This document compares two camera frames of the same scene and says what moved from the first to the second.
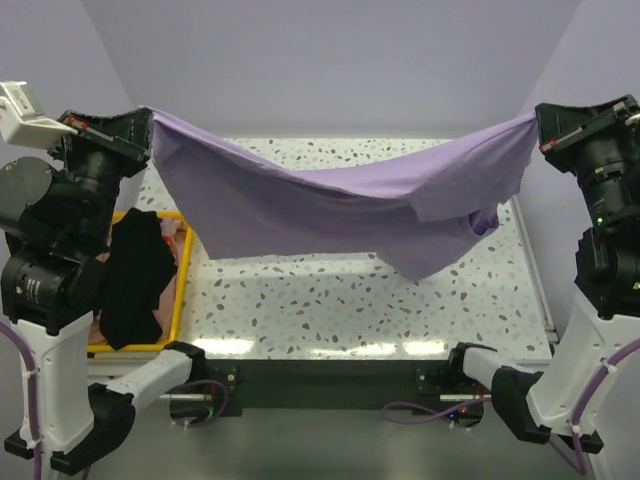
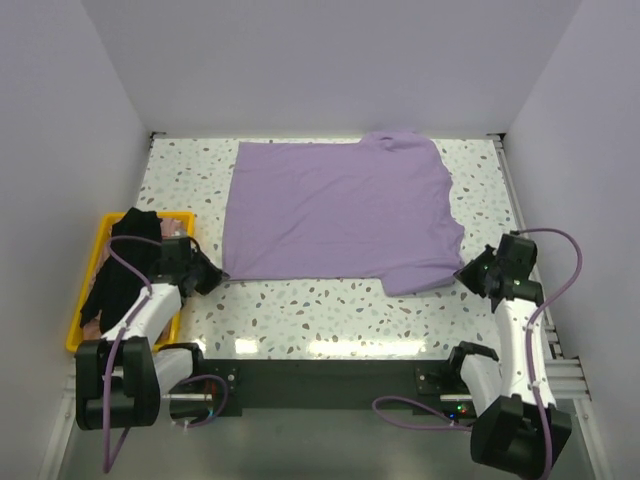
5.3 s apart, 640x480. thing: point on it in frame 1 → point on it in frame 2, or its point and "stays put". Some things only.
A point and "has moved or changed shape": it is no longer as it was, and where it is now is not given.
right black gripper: (561, 128) → (466, 273)
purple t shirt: (410, 210) has moved or changed shape
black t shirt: (139, 270) stays put
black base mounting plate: (426, 386) stays put
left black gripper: (127, 133) → (214, 277)
